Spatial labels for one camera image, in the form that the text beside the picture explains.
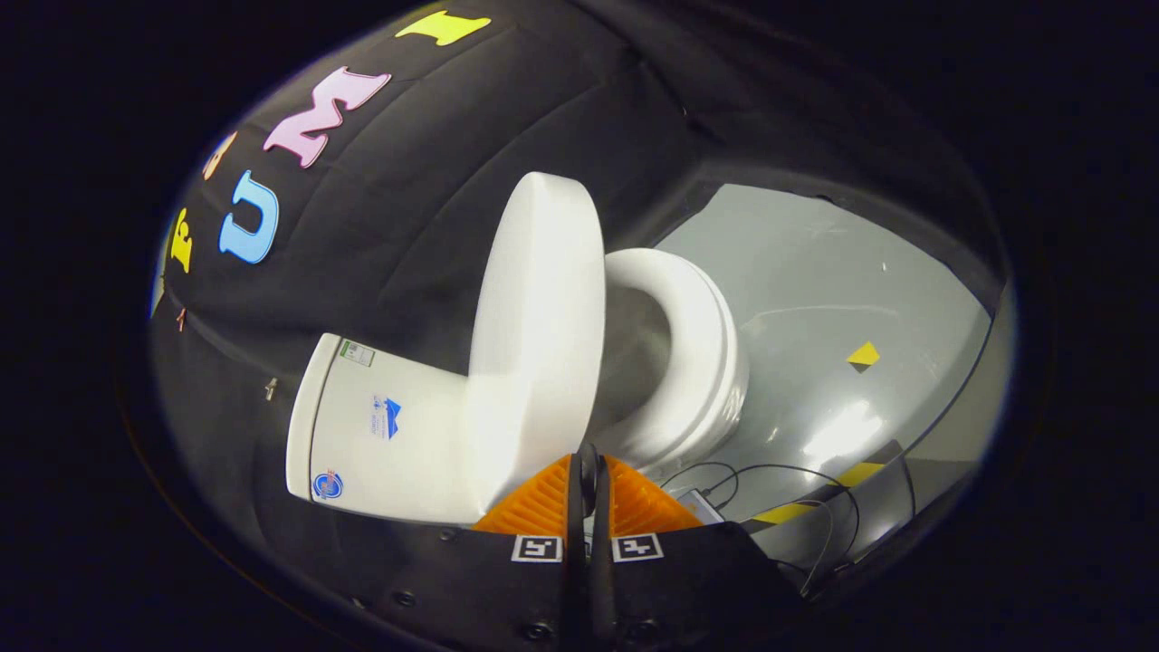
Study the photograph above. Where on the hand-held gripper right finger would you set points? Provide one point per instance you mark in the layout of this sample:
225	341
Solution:
601	518

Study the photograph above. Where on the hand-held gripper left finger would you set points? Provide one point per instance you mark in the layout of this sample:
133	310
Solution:
577	509

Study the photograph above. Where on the white toilet lid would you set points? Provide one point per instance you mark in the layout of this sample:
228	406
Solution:
539	335

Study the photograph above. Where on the white toilet with tank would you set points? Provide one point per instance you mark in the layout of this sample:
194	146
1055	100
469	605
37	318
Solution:
398	453

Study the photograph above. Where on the white toilet seat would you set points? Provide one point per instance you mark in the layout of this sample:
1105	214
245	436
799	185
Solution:
704	344

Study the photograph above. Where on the small grey device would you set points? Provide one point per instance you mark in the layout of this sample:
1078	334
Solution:
699	507

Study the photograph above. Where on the yellow black striped tape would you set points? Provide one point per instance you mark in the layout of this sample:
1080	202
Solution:
783	513
858	473

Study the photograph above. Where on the dark grey panel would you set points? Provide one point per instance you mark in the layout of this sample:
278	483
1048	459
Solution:
874	521

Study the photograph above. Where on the yellow floor tape mark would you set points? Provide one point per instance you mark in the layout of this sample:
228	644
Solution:
863	353

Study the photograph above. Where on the black backdrop cloth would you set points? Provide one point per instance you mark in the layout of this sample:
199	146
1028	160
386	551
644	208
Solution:
407	181

